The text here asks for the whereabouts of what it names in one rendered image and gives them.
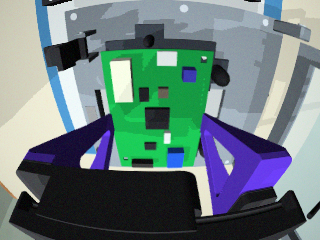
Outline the green circuit board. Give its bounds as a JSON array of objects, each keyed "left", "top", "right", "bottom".
[{"left": 101, "top": 49, "right": 214, "bottom": 168}]

